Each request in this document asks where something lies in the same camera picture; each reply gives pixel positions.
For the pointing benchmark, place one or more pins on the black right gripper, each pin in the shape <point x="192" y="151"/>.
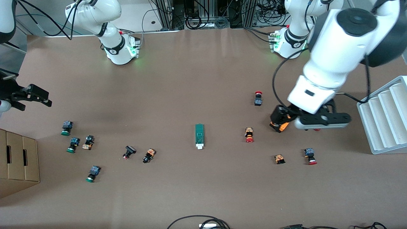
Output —
<point x="9" y="91"/>

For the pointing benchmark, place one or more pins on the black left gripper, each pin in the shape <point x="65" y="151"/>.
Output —
<point x="279" y="115"/>

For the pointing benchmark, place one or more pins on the green rail connector block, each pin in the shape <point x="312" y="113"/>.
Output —
<point x="199" y="136"/>

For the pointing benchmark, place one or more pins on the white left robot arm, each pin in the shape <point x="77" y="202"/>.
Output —
<point x="334" y="54"/>

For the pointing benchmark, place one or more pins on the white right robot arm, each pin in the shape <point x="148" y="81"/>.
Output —
<point x="114" y="41"/>

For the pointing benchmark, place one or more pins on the red mushroom push button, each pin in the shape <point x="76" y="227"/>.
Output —
<point x="258" y="101"/>
<point x="309" y="154"/>

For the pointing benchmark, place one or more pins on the green mushroom push button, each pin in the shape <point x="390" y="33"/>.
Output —
<point x="94" y="171"/>
<point x="73" y="143"/>
<point x="66" y="126"/>

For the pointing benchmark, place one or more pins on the orange black contact block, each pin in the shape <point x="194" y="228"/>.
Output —
<point x="279" y="159"/>

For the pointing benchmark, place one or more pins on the brown cardboard box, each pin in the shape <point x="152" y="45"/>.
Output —
<point x="19" y="159"/>

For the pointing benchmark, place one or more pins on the white ribbed plastic tray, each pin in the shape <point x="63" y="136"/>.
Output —
<point x="381" y="127"/>

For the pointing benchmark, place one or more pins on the black square push button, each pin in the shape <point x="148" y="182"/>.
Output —
<point x="129" y="150"/>

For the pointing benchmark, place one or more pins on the black push button orange block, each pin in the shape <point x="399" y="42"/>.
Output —
<point x="149" y="155"/>

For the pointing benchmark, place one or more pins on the orange button enclosure box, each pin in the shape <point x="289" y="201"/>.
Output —
<point x="284" y="124"/>

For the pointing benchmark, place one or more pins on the red yellow emergency stop switch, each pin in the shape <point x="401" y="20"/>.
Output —
<point x="249" y="133"/>

